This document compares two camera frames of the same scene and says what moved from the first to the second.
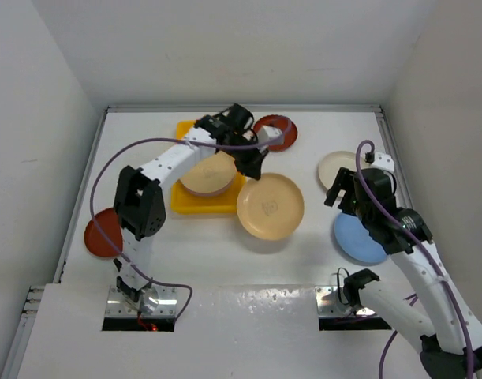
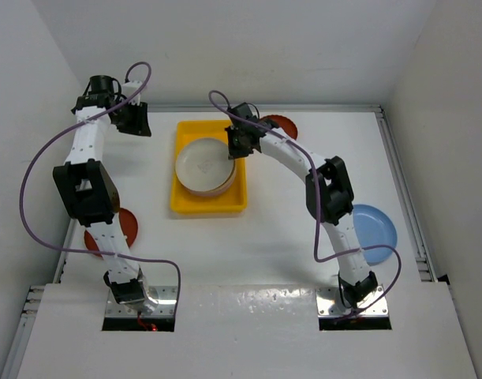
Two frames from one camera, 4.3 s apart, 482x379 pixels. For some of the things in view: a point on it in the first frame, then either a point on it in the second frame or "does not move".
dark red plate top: x=288 y=126 does not move
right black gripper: x=342 y=181 to x=235 y=152
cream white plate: x=330 y=164 to x=203 y=164
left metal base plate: x=157 y=301 does not move
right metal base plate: x=329 y=304 does not move
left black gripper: x=251 y=166 to x=139 y=125
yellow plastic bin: x=184 y=202 does not move
